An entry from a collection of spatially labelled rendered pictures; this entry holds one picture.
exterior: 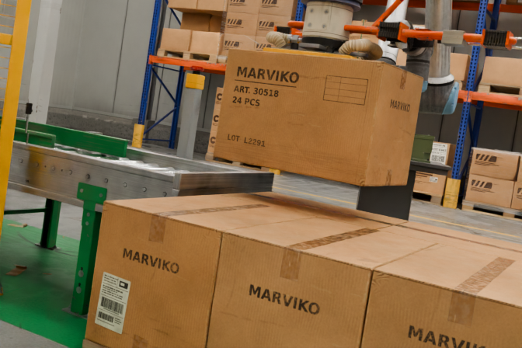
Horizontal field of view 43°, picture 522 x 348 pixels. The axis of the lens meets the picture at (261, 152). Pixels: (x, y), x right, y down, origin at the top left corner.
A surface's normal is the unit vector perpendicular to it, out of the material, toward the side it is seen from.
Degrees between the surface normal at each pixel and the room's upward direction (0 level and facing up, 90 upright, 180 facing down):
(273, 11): 90
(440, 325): 90
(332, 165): 90
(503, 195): 90
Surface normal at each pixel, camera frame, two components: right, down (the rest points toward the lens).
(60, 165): -0.48, -0.03
